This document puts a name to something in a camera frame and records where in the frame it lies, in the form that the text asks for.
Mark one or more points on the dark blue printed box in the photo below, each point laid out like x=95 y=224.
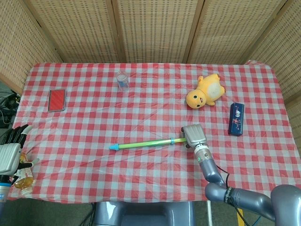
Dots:
x=237 y=120

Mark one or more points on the grey robot torso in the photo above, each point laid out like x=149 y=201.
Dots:
x=145 y=214

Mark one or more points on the orange juice bottle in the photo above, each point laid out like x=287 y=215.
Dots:
x=23 y=182

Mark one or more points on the red card case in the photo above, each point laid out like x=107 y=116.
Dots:
x=56 y=99

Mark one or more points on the white table leg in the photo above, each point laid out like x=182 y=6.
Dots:
x=208 y=208

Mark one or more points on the red white checkered tablecloth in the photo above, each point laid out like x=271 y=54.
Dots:
x=117 y=174

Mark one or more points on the yellow plush toy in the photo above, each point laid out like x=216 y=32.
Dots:
x=209 y=90

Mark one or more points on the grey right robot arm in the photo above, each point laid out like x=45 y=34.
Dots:
x=249 y=199

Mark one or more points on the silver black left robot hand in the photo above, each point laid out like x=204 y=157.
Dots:
x=9 y=157

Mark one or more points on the bamboo screen panel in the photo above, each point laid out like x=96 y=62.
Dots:
x=77 y=28
x=284 y=49
x=155 y=28
x=21 y=40
x=232 y=28

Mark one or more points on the green blue water squirter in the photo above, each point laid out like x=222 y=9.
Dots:
x=141 y=144

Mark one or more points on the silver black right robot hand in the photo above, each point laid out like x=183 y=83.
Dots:
x=195 y=135

